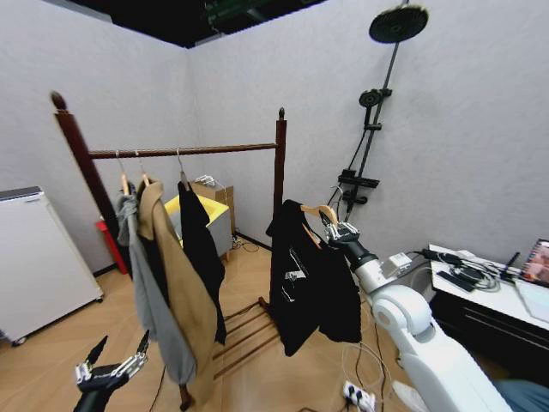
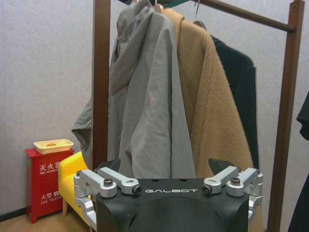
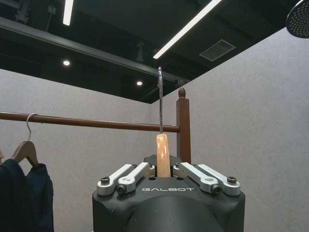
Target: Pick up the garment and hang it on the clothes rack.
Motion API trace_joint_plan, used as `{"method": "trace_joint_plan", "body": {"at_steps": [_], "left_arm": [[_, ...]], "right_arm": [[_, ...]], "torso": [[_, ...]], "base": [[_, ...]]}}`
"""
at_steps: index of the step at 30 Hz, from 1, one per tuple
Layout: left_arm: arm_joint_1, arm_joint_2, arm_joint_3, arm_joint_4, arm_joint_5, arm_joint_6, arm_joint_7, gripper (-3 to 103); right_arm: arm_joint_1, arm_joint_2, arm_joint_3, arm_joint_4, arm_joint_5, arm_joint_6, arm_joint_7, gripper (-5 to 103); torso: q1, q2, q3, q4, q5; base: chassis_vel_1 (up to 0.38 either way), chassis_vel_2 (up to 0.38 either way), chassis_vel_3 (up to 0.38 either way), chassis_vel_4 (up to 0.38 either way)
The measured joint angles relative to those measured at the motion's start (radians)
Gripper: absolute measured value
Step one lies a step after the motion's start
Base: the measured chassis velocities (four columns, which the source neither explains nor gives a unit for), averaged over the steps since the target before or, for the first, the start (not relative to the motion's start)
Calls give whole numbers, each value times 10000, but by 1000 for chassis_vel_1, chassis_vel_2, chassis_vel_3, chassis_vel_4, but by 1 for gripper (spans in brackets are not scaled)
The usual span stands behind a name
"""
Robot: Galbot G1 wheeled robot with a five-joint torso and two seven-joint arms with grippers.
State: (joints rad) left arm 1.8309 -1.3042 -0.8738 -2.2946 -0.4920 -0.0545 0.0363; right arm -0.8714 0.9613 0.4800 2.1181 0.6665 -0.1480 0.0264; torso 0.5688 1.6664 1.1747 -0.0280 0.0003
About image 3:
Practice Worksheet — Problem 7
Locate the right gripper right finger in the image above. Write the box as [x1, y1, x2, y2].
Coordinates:
[170, 155, 241, 196]

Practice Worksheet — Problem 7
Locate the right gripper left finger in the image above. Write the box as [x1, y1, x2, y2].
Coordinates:
[97, 155, 158, 196]

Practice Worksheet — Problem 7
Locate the wooden hanger with metal hook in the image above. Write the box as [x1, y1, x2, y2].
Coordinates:
[154, 66, 173, 177]

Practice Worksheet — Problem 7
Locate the dark navy garment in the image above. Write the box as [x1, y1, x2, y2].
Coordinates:
[0, 158, 55, 232]

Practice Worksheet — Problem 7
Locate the wooden hanger with white hook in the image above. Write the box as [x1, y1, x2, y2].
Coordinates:
[11, 113, 41, 169]

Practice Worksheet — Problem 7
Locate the ceiling air vent grille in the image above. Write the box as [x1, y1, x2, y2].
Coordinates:
[199, 39, 236, 61]

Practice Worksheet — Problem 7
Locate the dark ceiling beam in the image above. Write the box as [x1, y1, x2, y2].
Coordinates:
[0, 16, 186, 84]

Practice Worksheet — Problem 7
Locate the long linear ceiling light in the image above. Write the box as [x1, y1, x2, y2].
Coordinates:
[153, 0, 222, 59]

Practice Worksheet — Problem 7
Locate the short linear ceiling light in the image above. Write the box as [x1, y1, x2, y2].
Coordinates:
[62, 0, 74, 26]

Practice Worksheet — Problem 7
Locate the black round shower head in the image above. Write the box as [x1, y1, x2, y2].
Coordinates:
[285, 0, 309, 39]

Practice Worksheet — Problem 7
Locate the brown wooden rack post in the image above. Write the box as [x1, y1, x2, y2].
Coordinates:
[176, 87, 192, 163]

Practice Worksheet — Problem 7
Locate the brown wooden clothes rail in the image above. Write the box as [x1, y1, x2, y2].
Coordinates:
[0, 111, 181, 133]

